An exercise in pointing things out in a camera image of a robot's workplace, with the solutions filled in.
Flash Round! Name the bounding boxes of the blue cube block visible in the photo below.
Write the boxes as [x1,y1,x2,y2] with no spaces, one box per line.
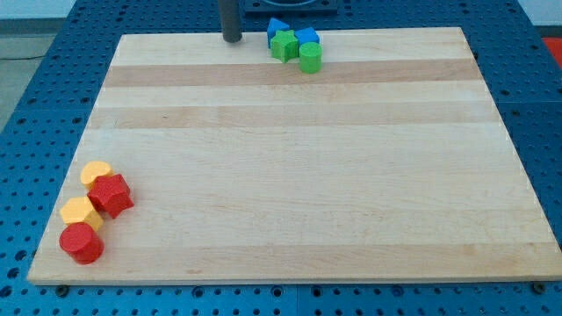
[294,27,321,46]

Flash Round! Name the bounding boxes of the green star block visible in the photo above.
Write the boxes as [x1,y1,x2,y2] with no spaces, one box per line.
[270,30,299,63]

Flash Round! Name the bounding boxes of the red cylinder block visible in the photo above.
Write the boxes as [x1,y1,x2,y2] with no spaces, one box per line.
[59,222,104,265]

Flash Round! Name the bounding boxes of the yellow heart block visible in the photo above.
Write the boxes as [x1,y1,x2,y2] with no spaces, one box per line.
[80,161,114,190]

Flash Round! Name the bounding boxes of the wooden board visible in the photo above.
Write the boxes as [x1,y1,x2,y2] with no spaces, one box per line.
[28,27,561,285]

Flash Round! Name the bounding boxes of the red pentagon block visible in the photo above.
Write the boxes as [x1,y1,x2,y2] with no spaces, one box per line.
[87,174,134,219]

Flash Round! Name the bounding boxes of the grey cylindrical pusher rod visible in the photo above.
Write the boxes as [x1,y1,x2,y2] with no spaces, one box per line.
[218,0,242,44]

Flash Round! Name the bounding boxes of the blue triangle block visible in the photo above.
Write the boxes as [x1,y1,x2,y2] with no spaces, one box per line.
[267,18,291,47]

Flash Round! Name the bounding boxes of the green cylinder block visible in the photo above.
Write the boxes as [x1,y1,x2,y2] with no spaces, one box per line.
[299,42,322,74]

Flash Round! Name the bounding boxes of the yellow hexagon block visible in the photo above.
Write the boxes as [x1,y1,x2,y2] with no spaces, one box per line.
[60,196,104,232]

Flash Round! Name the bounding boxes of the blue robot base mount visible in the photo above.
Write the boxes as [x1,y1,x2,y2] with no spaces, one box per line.
[241,0,341,16]

